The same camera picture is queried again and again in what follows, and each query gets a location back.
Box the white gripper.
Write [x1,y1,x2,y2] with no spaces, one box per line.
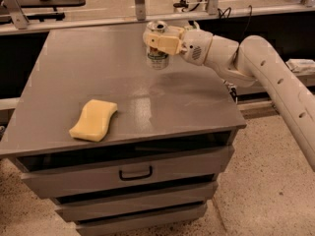
[143,26,213,66]

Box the silver green 7up can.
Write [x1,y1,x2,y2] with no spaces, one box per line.
[143,21,169,70]

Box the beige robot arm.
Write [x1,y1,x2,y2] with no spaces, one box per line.
[143,26,315,170]

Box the yellow sponge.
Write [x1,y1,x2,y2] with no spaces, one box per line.
[69,99,118,142]

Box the grey drawer cabinet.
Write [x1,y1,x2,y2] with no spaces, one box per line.
[1,25,245,236]

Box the black hanging cable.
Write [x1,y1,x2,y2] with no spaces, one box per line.
[217,5,254,51]

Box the white packet on rail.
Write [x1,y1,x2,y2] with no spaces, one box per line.
[286,59,315,73]

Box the black drawer handle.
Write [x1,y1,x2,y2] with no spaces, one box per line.
[118,165,153,182]

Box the grey metal frame rail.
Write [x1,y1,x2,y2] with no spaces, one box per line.
[1,0,314,35]

